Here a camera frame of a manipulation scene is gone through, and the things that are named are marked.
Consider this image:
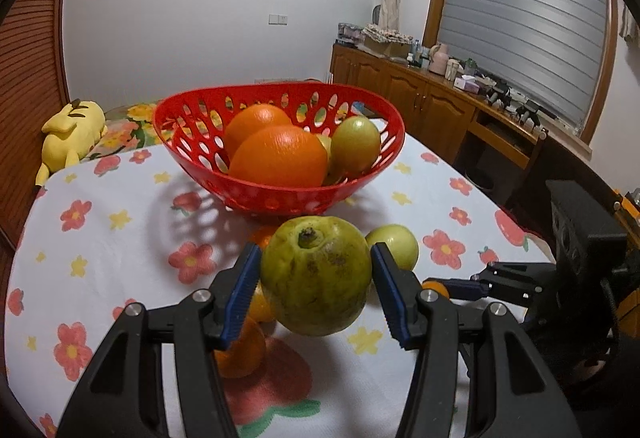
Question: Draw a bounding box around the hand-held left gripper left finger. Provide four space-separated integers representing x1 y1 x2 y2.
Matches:
56 242 263 438

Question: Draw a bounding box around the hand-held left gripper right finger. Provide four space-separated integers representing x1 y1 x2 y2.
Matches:
369 241 584 438

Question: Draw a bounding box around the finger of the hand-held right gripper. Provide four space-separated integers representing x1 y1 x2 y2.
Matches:
440 263 548 296
447 294 543 314

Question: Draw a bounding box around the small orange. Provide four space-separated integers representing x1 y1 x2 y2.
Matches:
246 283 277 324
421 280 449 303
248 225 279 251
214 315 267 379

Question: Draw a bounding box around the green guava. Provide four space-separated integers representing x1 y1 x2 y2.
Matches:
330 116 382 176
365 224 420 271
261 216 374 337

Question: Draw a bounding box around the red perforated plastic basket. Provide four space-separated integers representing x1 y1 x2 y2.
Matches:
152 83 406 217

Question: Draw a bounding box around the large orange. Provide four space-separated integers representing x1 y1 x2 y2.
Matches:
229 125 329 189

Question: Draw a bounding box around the medium orange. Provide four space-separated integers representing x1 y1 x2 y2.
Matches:
223 103 293 159

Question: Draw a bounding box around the white floral tablecloth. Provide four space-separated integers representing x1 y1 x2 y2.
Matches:
5 115 556 438

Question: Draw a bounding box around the black desk gadget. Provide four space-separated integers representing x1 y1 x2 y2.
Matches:
482 85 511 106
515 100 546 126

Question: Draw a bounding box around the wooden sideboard cabinet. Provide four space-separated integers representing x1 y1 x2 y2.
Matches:
330 43 551 209

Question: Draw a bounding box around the floral blanket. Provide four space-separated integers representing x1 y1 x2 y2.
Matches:
100 103 166 149

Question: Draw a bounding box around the grey window blind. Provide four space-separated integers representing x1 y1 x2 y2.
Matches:
437 0 618 129

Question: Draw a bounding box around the yellow plush toy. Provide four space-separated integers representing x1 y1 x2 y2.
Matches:
35 99 108 186

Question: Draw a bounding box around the cardboard box with cloth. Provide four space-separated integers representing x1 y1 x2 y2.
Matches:
360 23 416 59

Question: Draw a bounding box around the grey storage box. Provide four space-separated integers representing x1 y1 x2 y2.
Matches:
337 22 363 46

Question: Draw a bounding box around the brown slatted wardrobe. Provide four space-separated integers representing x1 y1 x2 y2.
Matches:
0 0 71 249

